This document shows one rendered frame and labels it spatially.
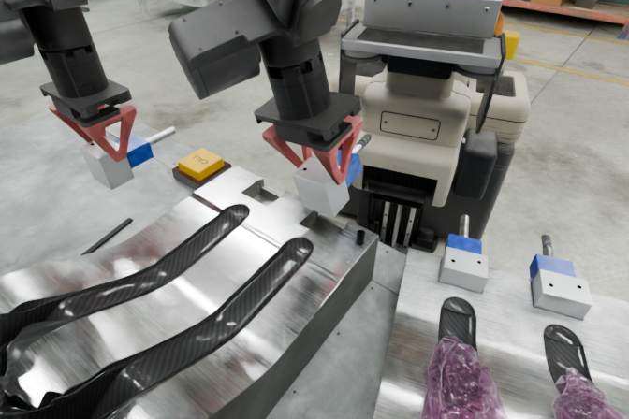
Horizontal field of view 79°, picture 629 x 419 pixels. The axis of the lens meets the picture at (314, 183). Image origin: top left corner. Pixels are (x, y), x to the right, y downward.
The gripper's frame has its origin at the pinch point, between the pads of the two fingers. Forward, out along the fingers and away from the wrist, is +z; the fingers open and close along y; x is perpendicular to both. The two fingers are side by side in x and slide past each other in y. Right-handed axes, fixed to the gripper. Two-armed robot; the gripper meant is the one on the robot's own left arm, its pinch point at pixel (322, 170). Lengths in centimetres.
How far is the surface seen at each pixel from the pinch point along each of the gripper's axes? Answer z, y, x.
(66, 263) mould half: -0.6, -17.5, -25.1
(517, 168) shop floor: 124, -10, 155
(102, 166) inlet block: -3.8, -25.7, -14.3
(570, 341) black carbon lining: 16.9, 28.3, 2.1
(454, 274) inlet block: 12.6, 15.6, 1.7
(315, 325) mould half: 10.1, 6.1, -13.1
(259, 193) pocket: 8.8, -14.3, -0.5
